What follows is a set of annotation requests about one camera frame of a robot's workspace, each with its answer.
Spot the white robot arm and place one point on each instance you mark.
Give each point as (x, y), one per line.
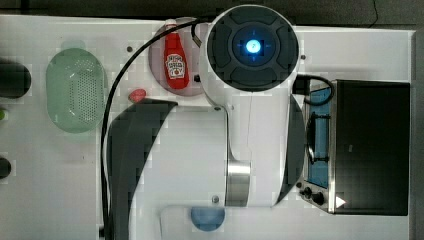
(231, 153)

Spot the black toaster oven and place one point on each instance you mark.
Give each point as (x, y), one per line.
(358, 148)

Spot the red ketchup bottle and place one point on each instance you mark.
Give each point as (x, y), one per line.
(175, 64)

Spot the grey round plate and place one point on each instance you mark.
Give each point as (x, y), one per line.
(192, 50)

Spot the pink toy strawberry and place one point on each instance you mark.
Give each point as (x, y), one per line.
(137, 95)

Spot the blue cup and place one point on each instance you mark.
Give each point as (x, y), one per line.
(207, 219)

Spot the green perforated colander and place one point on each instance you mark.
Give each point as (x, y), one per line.
(75, 84)

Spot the black pot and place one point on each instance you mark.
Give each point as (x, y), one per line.
(15, 79)

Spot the dark round cup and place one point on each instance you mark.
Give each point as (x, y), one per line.
(5, 168)

